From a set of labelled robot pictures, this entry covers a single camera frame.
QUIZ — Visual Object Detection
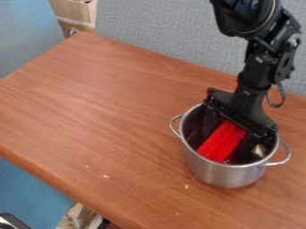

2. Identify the black and white object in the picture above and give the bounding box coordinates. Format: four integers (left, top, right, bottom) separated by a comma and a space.
0, 213, 31, 229

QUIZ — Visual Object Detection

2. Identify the stainless steel pot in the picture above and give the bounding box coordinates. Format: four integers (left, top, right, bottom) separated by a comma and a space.
170, 104, 292, 189

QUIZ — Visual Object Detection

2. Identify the wooden table leg frame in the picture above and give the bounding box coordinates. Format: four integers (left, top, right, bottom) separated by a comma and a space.
56, 203, 103, 229

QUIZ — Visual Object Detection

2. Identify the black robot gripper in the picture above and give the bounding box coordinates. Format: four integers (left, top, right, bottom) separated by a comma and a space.
193, 73, 278, 164

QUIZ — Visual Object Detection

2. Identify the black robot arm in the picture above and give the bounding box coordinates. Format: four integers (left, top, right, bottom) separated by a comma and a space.
198, 0, 301, 163

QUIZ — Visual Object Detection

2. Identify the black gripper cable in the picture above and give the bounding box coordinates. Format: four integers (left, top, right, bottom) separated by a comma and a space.
266, 81, 289, 109

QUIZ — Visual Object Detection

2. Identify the red rectangular block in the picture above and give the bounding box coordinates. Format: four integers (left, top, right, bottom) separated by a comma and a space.
198, 121, 248, 163

